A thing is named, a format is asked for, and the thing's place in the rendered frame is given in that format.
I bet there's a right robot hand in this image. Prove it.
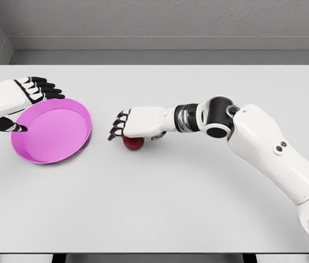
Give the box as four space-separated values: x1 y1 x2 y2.
107 106 169 141

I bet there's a red apple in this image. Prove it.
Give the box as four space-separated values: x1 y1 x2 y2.
122 136 145 151

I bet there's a pink round plate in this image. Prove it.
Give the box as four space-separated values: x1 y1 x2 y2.
10 98 93 165

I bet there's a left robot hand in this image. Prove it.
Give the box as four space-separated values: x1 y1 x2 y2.
0 76 66 133

